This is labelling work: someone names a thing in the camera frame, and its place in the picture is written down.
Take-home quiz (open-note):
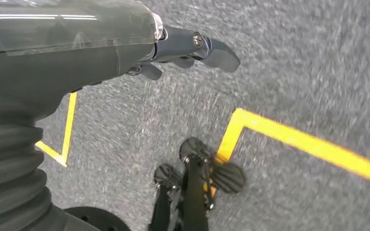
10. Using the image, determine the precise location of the black round flange plate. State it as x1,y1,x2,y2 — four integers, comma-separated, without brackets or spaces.
64,206,132,231

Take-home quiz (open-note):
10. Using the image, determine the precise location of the black robot foot frame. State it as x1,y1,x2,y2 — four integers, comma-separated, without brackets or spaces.
148,137,247,231

